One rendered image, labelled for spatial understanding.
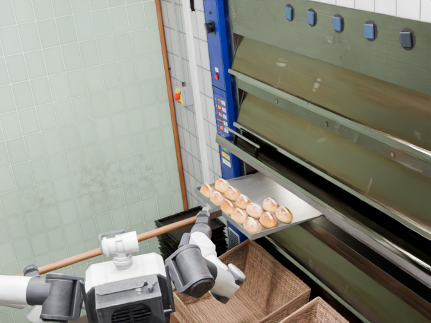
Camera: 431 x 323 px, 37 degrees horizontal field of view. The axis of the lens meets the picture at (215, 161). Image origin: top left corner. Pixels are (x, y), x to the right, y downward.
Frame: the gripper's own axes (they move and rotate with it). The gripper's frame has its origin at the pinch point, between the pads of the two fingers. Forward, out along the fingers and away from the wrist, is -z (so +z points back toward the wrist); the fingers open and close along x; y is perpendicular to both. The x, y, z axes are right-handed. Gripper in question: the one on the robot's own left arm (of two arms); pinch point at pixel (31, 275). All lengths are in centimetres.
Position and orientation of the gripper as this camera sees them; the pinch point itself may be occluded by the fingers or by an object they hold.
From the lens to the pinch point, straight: 265.7
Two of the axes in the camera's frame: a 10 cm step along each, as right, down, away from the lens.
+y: 9.0, -2.5, 3.5
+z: 4.2, 3.1, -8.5
